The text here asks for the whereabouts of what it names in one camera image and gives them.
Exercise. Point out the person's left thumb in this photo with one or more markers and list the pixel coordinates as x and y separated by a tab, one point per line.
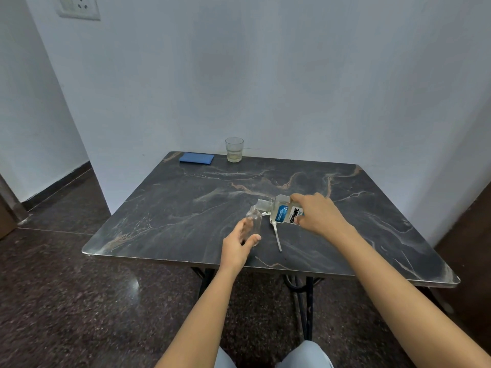
252	239

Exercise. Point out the light grey trousers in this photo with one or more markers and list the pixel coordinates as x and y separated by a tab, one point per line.
307	356

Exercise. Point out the person's left hand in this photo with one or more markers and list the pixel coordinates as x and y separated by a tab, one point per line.
232	252

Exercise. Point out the clear mouthwash bottle blue label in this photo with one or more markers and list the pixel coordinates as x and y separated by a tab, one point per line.
283	213

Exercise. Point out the person's right hand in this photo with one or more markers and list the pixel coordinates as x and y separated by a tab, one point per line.
320	216

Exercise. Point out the white spray pump with tube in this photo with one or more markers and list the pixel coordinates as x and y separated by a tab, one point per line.
277	235

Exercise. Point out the brown wooden door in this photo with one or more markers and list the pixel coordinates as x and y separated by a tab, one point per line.
7	214

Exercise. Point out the clear drinking glass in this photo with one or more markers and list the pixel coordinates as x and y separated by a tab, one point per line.
234	150

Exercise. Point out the white wall socket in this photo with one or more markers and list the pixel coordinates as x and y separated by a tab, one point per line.
78	7

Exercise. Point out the person's right forearm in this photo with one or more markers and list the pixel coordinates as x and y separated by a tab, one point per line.
402	302

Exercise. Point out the person's right thumb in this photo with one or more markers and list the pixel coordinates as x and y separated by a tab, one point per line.
303	222

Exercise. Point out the small clear glass bottle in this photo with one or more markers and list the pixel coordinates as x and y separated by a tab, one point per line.
256	221

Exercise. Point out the person's left forearm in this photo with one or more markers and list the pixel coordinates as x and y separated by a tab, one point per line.
199	321

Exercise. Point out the blue folded cloth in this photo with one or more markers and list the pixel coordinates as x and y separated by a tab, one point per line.
196	158

